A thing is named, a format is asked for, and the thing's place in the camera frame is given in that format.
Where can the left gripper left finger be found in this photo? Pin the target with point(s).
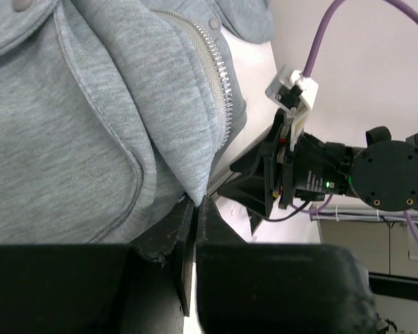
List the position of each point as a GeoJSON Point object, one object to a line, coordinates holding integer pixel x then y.
{"type": "Point", "coordinates": [140, 287]}

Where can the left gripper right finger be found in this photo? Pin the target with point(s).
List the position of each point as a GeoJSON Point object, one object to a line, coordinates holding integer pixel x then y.
{"type": "Point", "coordinates": [277, 288]}

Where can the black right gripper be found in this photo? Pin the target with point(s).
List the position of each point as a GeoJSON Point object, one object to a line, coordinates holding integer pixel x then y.
{"type": "Point", "coordinates": [304, 168]}

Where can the grey zip-up jacket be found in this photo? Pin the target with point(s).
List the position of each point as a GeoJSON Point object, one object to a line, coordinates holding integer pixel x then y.
{"type": "Point", "coordinates": [111, 111]}

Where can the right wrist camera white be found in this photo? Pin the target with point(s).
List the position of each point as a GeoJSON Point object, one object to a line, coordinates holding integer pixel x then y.
{"type": "Point", "coordinates": [294, 94]}

